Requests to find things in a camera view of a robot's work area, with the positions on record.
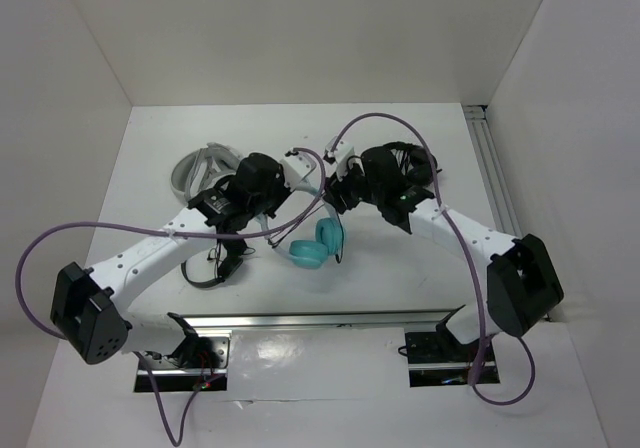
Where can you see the white grey gaming headset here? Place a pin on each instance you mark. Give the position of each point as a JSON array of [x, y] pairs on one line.
[[202, 168]]

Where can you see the aluminium front rail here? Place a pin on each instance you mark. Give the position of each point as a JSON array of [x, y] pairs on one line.
[[300, 321]]

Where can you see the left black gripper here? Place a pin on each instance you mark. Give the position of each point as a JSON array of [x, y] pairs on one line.
[[279, 181]]

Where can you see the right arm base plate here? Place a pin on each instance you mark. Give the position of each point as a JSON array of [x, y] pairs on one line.
[[432, 363]]

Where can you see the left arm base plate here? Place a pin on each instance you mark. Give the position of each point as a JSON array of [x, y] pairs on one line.
[[206, 367]]

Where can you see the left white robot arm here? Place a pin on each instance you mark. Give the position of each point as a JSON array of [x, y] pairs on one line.
[[91, 305]]

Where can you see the teal cat-ear headphones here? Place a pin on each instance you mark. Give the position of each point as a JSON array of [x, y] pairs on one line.
[[330, 237]]

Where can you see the aluminium side rail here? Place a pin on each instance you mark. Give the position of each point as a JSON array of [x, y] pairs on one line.
[[493, 177]]

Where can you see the black over-ear headphones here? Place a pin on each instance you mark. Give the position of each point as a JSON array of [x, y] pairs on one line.
[[413, 162]]

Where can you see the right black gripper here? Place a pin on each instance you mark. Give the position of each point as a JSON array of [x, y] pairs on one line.
[[334, 188]]

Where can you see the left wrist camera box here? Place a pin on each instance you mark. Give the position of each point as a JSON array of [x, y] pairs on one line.
[[297, 167]]

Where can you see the small black grey headphones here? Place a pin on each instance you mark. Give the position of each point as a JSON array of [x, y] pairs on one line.
[[220, 268]]

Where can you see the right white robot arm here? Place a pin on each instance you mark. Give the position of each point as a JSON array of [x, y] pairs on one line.
[[518, 282]]

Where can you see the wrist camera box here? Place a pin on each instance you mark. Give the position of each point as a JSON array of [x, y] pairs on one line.
[[297, 167], [339, 157]]

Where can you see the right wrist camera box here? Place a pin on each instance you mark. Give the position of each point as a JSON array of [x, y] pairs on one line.
[[339, 157]]

